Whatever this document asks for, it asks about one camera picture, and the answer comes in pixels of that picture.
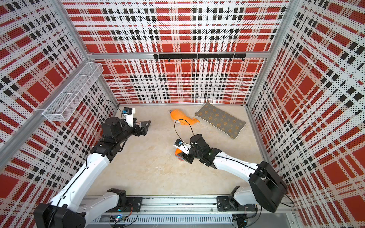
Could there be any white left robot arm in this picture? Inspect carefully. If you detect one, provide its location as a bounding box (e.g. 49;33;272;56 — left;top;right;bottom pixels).
33;117;151;228

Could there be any black hook rail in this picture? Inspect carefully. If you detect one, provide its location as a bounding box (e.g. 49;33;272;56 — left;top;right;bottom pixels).
153;53;247;60

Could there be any orange round lego piece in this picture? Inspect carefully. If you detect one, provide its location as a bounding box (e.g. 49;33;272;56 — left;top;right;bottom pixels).
175;148;183;156

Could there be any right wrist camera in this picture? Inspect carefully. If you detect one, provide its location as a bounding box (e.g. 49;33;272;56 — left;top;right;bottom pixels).
174;139;192;155

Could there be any black right camera cable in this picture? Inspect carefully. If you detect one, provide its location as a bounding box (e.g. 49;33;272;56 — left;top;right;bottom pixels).
173;119;195;150

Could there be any white wire mesh basket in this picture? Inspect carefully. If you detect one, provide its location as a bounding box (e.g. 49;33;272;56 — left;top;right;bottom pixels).
42;62;103;122

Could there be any grey patterned cushion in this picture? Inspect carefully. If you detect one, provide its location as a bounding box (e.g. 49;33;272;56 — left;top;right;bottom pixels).
195;102;247;140

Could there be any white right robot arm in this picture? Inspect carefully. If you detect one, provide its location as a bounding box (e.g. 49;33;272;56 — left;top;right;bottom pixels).
174;134;288;213

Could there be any black camera cable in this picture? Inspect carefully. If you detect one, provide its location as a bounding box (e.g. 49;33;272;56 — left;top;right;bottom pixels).
96;99;125;123
173;119;195;150

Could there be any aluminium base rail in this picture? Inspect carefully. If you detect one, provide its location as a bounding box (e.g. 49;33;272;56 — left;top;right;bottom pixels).
81;195;300;228

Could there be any green circuit board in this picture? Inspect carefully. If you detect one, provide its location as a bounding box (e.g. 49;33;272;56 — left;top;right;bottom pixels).
109;215;125;223

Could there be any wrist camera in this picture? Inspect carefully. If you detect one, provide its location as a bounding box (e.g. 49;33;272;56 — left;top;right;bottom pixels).
123;107;136;127
174;139;192;155

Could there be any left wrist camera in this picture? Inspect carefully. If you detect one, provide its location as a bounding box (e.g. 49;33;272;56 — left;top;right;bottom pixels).
123;107;136;127

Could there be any orange plush toy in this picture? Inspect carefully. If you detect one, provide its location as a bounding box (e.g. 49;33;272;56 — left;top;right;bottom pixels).
170;109;200;125

